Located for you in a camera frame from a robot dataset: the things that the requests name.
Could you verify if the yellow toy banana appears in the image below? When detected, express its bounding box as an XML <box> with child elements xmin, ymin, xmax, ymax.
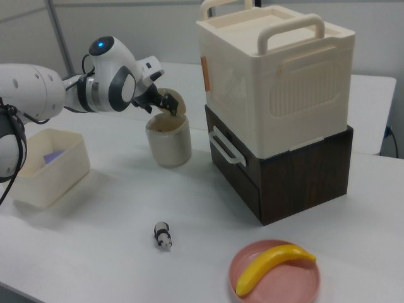
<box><xmin>235</xmin><ymin>244</ymin><xmax>317</xmax><ymax>297</ymax></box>

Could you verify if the white drawer handle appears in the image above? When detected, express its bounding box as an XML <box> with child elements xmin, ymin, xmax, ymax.
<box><xmin>208</xmin><ymin>125</ymin><xmax>247</xmax><ymax>165</ymax></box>

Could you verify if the cream plastic cabinet with handles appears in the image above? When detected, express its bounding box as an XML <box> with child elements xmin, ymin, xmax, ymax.
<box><xmin>195</xmin><ymin>0</ymin><xmax>356</xmax><ymax>158</ymax></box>

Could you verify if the purple foam cube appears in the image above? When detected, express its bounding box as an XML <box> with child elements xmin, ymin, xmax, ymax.
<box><xmin>42</xmin><ymin>150</ymin><xmax>67</xmax><ymax>165</ymax></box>

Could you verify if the pink round plate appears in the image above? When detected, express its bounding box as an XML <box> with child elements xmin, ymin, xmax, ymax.
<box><xmin>229</xmin><ymin>239</ymin><xmax>321</xmax><ymax>303</ymax></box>

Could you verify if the black wall cable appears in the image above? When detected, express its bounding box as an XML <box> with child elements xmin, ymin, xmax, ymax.
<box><xmin>384</xmin><ymin>126</ymin><xmax>399</xmax><ymax>158</ymax></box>

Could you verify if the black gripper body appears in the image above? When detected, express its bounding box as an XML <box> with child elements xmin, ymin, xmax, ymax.
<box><xmin>134</xmin><ymin>83</ymin><xmax>160</xmax><ymax>108</ymax></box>

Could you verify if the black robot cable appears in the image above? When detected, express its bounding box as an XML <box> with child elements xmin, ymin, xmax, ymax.
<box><xmin>0</xmin><ymin>53</ymin><xmax>95</xmax><ymax>206</ymax></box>

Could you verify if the small panda toy figure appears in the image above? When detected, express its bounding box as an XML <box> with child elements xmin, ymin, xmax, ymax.
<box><xmin>153</xmin><ymin>221</ymin><xmax>173</xmax><ymax>252</ymax></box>

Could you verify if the dark wood drawer box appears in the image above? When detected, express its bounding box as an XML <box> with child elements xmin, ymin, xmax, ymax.
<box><xmin>204</xmin><ymin>104</ymin><xmax>354</xmax><ymax>227</ymax></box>

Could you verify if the beige trash can with lid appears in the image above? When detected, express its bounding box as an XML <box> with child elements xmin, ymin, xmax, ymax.
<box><xmin>145</xmin><ymin>88</ymin><xmax>193</xmax><ymax>168</ymax></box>

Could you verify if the cream open plastic bin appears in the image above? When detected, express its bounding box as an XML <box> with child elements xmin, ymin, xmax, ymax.
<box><xmin>8</xmin><ymin>128</ymin><xmax>92</xmax><ymax>209</ymax></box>

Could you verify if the grey partition post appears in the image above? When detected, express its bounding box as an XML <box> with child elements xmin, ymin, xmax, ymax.
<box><xmin>47</xmin><ymin>0</ymin><xmax>74</xmax><ymax>80</ymax></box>

